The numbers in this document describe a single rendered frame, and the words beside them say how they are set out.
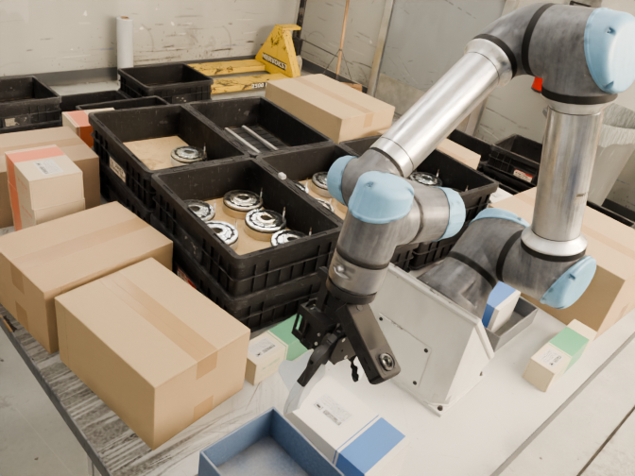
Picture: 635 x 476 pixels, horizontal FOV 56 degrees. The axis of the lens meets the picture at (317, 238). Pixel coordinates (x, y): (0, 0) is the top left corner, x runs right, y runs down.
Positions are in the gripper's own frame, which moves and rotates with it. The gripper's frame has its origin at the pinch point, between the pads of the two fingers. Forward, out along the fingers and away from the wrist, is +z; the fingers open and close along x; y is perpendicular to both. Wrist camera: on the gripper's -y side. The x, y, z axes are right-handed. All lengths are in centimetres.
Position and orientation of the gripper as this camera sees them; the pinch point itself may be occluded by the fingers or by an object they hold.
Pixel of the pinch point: (324, 400)
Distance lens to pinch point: 91.9
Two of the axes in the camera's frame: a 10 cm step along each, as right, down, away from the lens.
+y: -6.6, -4.8, 5.7
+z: -2.6, 8.6, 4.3
